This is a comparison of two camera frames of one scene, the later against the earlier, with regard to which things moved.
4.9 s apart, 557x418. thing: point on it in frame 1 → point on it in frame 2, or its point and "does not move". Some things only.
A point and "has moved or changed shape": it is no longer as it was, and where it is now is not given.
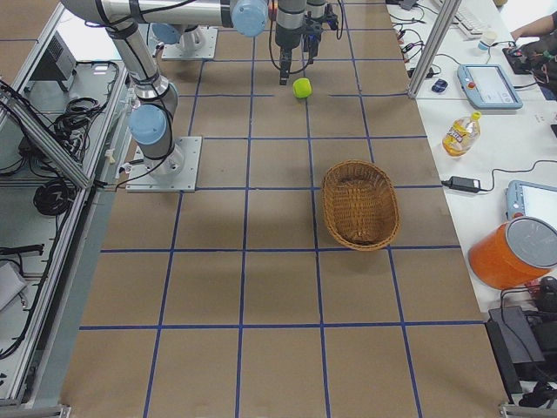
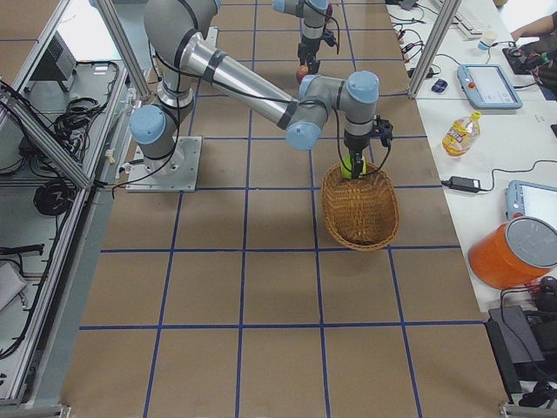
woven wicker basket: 360,205 does not move
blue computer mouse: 439,86 does not move
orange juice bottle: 463,135 does not move
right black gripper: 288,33 → 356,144
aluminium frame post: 435,48 does not move
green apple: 302,88 has moved or changed shape
